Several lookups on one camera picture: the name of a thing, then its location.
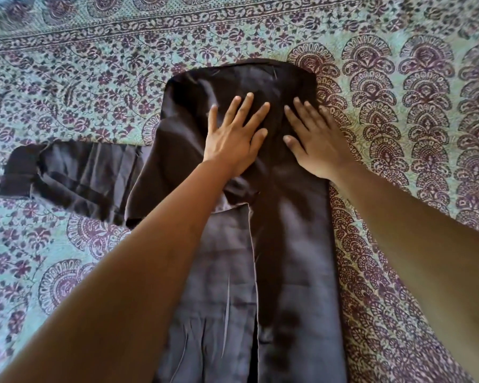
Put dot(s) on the person's right hand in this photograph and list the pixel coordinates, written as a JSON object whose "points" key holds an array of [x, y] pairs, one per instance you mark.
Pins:
{"points": [[321, 149]]}

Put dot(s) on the person's right little finger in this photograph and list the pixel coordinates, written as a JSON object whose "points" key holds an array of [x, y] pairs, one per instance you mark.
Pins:
{"points": [[330, 117]]}

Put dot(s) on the person's right middle finger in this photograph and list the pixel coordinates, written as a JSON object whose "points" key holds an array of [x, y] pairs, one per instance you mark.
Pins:
{"points": [[304, 112]]}

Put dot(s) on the floral printed bedsheet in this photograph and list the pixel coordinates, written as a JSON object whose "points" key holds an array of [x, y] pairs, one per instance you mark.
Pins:
{"points": [[403, 87]]}

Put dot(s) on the person's left forearm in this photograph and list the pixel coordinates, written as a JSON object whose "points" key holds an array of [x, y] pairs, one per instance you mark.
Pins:
{"points": [[135, 275]]}

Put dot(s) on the person's left thumb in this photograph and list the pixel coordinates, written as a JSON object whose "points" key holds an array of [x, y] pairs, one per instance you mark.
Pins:
{"points": [[258, 142]]}

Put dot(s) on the person's right thumb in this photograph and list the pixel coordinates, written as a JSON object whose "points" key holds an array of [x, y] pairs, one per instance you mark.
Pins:
{"points": [[294, 146]]}

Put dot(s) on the person's left little finger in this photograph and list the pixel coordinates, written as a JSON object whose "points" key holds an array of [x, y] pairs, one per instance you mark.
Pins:
{"points": [[212, 120]]}

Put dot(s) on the dark brown garment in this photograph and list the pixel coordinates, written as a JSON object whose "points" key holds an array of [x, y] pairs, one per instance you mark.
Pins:
{"points": [[295, 243]]}

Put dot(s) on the person's left middle finger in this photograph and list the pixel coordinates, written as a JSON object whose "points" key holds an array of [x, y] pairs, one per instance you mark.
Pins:
{"points": [[243, 109]]}

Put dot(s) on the person's right forearm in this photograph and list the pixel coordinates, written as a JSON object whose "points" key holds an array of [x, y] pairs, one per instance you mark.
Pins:
{"points": [[415, 243]]}

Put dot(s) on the person's left hand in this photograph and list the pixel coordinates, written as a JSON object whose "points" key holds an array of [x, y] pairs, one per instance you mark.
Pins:
{"points": [[231, 143]]}

